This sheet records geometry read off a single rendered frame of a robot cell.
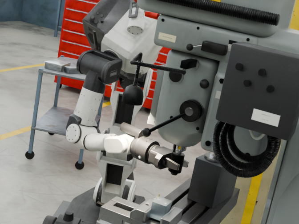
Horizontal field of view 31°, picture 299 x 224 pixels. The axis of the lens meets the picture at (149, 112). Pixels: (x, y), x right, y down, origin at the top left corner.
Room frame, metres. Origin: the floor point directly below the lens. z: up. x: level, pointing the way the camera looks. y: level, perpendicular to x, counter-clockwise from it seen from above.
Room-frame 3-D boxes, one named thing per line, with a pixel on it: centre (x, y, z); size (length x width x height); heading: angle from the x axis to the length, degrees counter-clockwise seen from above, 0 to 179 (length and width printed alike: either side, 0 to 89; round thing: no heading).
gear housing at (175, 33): (1.80, -0.17, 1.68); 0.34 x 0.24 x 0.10; 68
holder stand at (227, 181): (2.22, -0.33, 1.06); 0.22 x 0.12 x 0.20; 151
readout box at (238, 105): (1.39, -0.28, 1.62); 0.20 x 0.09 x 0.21; 68
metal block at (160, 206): (1.76, -0.10, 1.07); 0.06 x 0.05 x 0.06; 158
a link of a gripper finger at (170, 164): (1.79, -0.11, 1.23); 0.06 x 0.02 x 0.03; 53
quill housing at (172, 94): (1.81, -0.13, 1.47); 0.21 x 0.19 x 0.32; 158
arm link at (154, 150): (1.87, -0.05, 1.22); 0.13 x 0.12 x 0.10; 143
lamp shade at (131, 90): (1.82, 0.07, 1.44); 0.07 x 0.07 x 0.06
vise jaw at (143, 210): (1.78, -0.05, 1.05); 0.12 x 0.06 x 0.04; 158
